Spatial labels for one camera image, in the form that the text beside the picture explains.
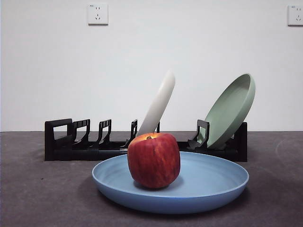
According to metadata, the green plate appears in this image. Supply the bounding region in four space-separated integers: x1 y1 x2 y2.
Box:
204 73 257 149

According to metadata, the black plate rack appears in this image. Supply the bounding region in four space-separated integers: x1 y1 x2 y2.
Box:
44 118 248 163

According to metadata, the red apple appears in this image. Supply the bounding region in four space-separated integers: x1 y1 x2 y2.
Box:
127 132 181 190

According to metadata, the white wall socket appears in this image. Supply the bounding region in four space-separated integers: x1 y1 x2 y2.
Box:
88 3 109 26
287 4 303 27

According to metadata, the white plate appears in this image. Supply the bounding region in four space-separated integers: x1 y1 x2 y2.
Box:
138 69 176 138

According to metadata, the blue plate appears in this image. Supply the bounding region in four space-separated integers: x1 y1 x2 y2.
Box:
91 151 250 215

